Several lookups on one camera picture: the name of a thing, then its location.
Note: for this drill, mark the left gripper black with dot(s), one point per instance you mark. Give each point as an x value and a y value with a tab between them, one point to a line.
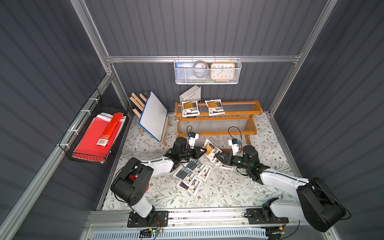
194	152

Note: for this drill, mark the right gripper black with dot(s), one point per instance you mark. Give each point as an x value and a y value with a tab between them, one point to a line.
227	159

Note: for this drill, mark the yellow coffee bag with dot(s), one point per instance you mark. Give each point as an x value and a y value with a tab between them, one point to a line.
190	109
215	107
212	150

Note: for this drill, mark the blue coffee bag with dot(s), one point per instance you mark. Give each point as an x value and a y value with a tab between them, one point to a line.
196	167
217	162
185	175

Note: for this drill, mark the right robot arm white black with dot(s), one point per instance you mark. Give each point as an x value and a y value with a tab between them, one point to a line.
315	202

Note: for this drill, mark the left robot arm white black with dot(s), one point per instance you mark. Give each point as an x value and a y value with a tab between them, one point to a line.
121	187

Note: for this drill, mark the purple coffee bag right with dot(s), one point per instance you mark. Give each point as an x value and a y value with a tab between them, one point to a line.
226	167

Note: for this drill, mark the purple coffee bag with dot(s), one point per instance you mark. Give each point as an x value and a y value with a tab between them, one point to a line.
192	188
226	167

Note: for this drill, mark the purple coffee bag left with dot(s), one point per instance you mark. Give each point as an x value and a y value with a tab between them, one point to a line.
192	188

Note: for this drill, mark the orange wooden two-tier shelf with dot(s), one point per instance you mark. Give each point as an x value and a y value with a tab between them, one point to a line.
238	120

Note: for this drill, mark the blue framed whiteboard easel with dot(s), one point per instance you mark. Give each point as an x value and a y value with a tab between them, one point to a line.
152	114

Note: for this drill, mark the red round object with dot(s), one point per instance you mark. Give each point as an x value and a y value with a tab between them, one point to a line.
139	184

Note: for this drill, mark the yellow square analog clock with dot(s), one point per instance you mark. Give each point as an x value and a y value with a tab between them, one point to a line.
223	72

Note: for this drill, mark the blue white box in basket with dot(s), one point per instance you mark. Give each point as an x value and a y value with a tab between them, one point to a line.
183	69

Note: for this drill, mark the red long box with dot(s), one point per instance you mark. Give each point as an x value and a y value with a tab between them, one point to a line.
114	125

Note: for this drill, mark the round clear tape roll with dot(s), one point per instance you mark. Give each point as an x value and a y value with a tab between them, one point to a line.
200	69

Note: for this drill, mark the small circuit board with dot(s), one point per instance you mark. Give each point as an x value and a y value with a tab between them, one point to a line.
150	233

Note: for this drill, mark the red folders stack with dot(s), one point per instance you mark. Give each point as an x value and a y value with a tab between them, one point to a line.
87	150

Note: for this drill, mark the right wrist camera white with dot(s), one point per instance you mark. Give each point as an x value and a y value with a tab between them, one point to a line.
236	146

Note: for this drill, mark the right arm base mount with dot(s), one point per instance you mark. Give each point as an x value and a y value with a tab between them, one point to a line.
264	215

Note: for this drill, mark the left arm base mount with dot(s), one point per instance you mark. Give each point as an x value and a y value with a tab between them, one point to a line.
154	219

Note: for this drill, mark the black wire wall basket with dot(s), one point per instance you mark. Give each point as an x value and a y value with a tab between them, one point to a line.
93	107

